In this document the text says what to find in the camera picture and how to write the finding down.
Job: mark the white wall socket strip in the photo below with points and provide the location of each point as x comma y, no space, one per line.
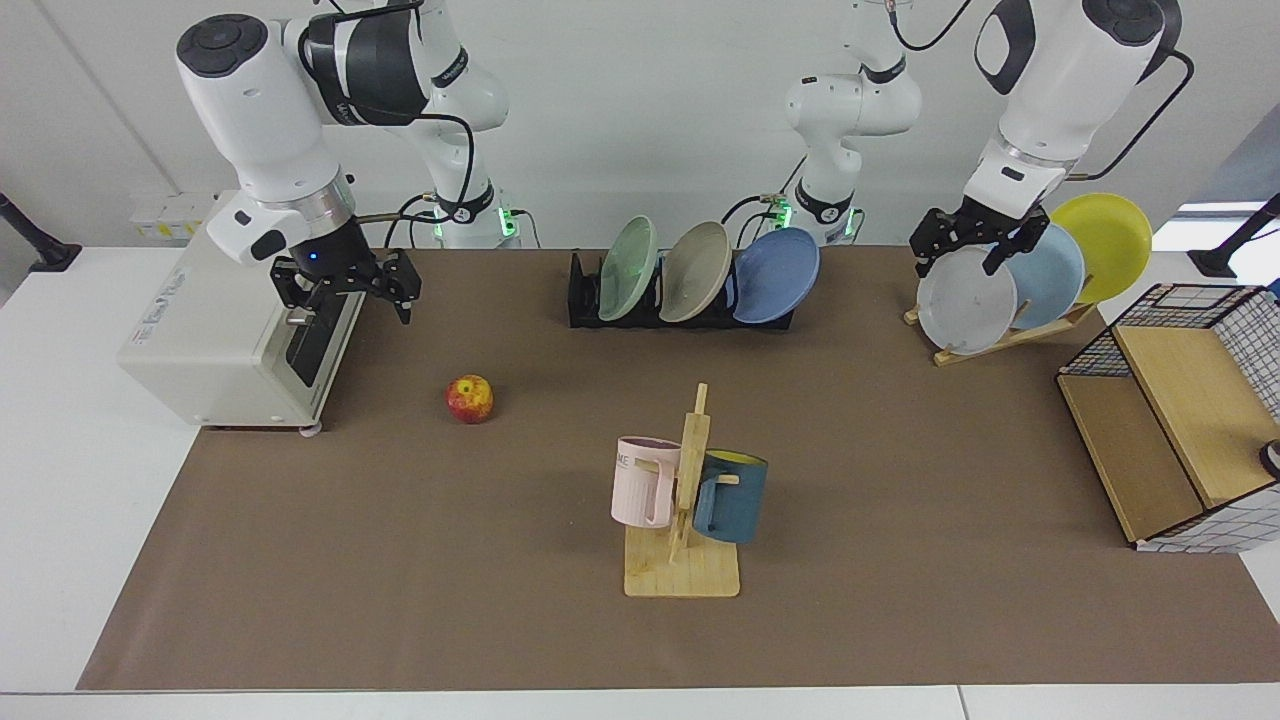
170,215

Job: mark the wooden cup stand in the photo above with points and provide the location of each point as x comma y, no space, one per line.
690,575

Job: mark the black clamp stand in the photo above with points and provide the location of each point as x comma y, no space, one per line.
45,252
1225,258

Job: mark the pale toaster oven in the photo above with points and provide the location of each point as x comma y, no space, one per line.
200,340

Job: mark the pale green plate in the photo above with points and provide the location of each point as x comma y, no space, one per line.
628,270

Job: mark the pink cup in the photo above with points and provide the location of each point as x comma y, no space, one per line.
635,490

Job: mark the light blue plate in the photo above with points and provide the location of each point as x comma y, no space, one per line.
1050,275

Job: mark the brown table cloth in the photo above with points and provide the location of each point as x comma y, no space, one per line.
400,560

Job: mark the dark blue cup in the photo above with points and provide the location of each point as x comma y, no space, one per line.
735,500

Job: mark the grey plate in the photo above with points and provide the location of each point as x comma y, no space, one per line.
965,305

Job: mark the yellow plate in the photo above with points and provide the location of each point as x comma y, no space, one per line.
1110,240

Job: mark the beige plate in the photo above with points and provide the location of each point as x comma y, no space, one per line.
695,270

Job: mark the wooden plate stand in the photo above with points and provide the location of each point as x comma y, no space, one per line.
990,345

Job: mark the black dish rack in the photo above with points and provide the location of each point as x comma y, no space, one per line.
583,300

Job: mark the red yellow apple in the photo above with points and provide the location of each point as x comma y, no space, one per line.
469,399

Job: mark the small dark round object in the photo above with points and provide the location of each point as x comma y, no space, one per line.
1272,460

